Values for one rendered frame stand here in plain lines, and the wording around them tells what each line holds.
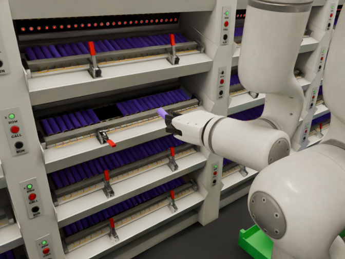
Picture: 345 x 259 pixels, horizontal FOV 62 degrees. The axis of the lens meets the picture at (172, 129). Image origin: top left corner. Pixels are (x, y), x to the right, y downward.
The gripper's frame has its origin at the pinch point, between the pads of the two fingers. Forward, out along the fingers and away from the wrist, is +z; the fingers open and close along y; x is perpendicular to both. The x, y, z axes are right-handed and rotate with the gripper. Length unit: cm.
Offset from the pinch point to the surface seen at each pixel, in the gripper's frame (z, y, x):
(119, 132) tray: 22.0, 6.2, 7.2
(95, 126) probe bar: 23.4, 13.2, 3.6
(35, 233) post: 22, 37, 30
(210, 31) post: 17.5, -30.2, -20.8
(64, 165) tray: 20.7, 25.0, 11.5
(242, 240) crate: 8, -35, 63
